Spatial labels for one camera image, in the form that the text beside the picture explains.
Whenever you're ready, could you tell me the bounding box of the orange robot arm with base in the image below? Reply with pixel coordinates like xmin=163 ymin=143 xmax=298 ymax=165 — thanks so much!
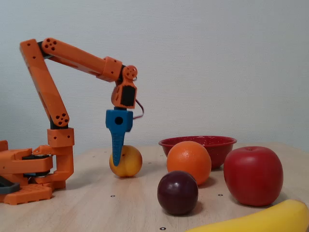
xmin=0 ymin=38 xmax=138 ymax=205

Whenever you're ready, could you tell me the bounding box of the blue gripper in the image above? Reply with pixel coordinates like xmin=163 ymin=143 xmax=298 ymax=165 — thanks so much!
xmin=105 ymin=110 xmax=134 ymax=167

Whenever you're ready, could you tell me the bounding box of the dark grey table clamp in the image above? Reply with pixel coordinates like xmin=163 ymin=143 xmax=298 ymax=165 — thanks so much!
xmin=0 ymin=175 xmax=21 ymax=195

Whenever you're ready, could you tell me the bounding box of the red white servo cable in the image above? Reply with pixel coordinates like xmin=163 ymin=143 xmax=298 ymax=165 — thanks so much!
xmin=132 ymin=98 xmax=145 ymax=119

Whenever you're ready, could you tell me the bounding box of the dark purple plum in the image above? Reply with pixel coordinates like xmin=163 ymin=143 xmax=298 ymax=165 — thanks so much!
xmin=157 ymin=170 xmax=199 ymax=216

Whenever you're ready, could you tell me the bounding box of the red speckled bowl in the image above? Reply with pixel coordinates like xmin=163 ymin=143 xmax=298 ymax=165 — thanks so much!
xmin=158 ymin=135 xmax=238 ymax=170

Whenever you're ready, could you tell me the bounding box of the yellow orange peach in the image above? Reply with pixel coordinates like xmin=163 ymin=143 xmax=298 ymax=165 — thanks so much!
xmin=109 ymin=145 xmax=143 ymax=178

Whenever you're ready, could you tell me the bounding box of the yellow banana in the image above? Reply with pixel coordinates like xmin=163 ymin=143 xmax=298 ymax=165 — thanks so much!
xmin=184 ymin=199 xmax=309 ymax=232

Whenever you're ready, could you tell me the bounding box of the orange fruit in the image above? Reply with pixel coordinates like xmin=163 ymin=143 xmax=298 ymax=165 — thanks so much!
xmin=166 ymin=141 xmax=212 ymax=186

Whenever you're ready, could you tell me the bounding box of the red apple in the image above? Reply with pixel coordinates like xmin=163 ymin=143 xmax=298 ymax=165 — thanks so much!
xmin=223 ymin=146 xmax=284 ymax=207

